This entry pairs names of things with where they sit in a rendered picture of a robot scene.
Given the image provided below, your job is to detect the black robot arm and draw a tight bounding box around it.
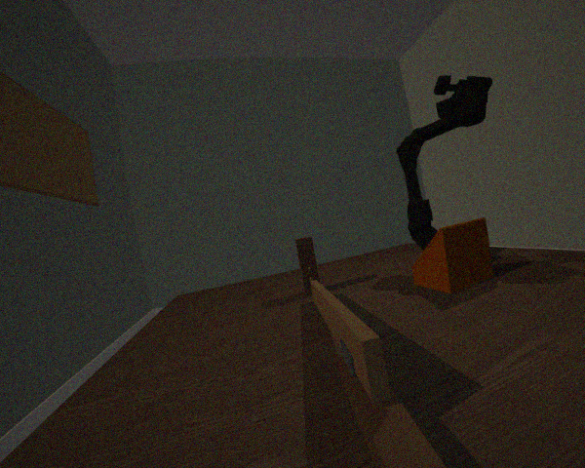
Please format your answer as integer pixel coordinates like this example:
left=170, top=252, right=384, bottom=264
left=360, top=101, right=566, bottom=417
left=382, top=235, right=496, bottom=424
left=396, top=88, right=488, bottom=250

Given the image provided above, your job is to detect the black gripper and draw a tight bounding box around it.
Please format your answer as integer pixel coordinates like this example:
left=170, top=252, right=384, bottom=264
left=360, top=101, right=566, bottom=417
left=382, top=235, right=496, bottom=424
left=433, top=75, right=492, bottom=100

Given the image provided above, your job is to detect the long wooden rail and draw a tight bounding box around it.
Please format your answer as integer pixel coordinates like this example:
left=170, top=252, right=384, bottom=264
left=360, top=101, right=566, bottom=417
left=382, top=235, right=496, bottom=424
left=310, top=280, right=391, bottom=403

